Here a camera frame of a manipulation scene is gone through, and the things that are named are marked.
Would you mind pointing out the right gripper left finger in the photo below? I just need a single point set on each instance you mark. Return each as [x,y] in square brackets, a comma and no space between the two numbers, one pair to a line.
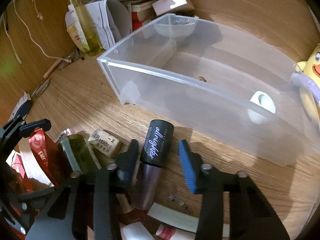
[110,181]

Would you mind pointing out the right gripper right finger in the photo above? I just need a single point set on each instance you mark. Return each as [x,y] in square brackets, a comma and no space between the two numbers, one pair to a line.
[251,215]

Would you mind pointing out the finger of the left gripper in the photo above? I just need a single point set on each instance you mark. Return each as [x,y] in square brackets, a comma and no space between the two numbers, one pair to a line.
[16,129]

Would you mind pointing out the white 4B eraser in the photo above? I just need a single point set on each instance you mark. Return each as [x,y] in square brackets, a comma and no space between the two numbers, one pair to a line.
[106,143]

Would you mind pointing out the red paper envelope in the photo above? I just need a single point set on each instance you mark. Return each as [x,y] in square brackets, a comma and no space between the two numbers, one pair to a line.
[45,153]

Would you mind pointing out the dark green glass bottle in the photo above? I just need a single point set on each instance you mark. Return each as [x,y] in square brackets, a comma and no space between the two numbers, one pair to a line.
[79,153]

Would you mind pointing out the pink squeeze tube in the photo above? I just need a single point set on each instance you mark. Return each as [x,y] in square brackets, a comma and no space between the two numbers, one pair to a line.
[136,231]

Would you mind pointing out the pale green tube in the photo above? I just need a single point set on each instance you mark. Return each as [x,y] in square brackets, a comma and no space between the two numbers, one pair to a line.
[173,218]

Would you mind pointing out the black purple mascara tube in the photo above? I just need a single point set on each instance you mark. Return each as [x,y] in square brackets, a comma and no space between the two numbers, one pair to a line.
[153,159]

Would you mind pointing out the red white lip balm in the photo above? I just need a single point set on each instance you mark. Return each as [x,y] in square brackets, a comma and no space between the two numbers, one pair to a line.
[171,233]

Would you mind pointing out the white tape roll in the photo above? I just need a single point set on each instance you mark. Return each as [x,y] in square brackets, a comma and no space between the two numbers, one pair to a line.
[264,101]

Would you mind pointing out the white blue carton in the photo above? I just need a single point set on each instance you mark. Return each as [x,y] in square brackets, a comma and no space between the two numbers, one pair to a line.
[23,107]

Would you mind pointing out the eyeglasses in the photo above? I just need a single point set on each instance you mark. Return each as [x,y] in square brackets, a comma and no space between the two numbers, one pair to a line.
[58,65]

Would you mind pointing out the yellow green spray bottle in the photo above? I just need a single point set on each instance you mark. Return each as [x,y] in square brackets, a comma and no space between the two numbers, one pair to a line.
[84,27]

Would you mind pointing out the beige cosmetic tube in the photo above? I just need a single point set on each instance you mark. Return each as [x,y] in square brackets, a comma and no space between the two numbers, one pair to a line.
[71,29]

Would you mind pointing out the clear plastic storage bin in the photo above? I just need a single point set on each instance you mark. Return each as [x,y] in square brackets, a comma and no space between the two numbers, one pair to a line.
[160,74]

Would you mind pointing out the small brown nut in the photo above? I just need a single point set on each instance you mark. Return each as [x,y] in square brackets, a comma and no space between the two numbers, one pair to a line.
[202,79]

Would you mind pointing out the yellow chick plush toy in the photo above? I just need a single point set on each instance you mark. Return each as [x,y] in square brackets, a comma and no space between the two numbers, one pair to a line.
[306,77]

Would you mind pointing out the white folded paper stack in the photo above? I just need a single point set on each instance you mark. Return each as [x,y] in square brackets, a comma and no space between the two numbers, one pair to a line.
[111,21]

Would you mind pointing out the red box under books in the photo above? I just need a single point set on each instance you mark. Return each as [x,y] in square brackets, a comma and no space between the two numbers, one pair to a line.
[141,14]

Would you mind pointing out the ceramic bowl with trinkets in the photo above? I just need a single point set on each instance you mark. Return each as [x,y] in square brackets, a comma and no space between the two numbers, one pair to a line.
[176,27]

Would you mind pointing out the small white pink box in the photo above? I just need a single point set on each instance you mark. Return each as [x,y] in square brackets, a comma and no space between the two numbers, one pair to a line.
[162,7]

